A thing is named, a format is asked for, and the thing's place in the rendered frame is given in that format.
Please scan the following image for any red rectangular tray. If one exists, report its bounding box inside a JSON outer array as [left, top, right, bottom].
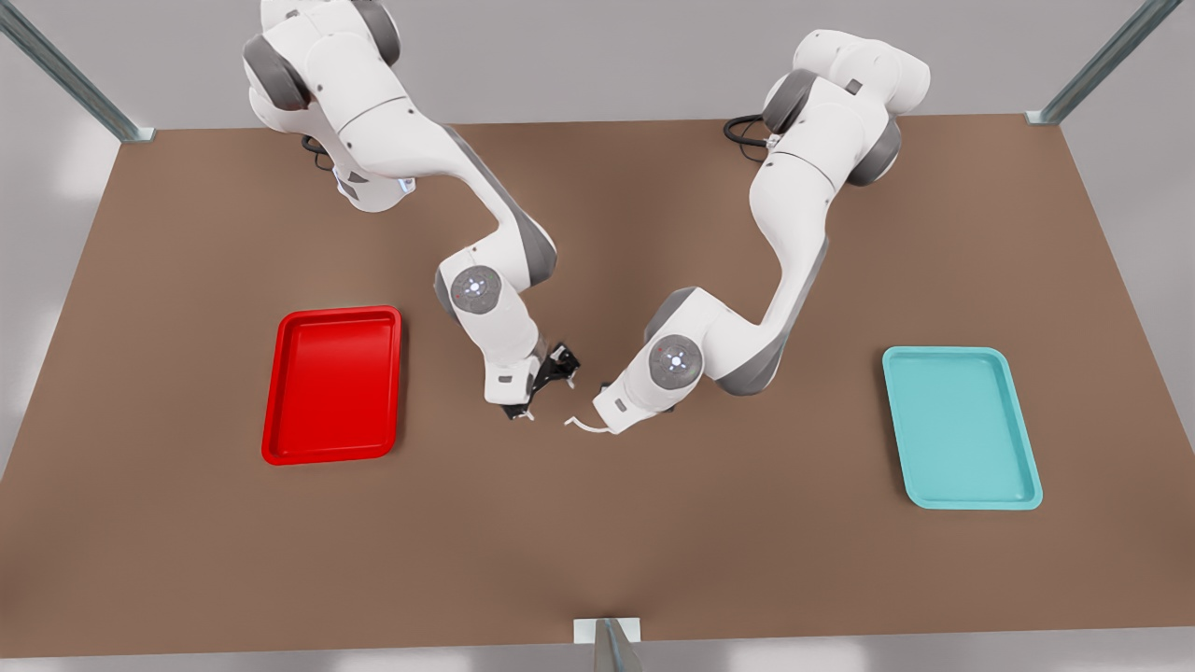
[[261, 305, 403, 466]]

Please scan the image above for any silver frame post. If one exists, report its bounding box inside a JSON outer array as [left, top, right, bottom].
[[572, 617, 644, 672], [0, 0, 156, 144], [1024, 0, 1186, 127]]

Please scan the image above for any teal rectangular tray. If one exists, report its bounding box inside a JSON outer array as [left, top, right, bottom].
[[882, 346, 1044, 511]]

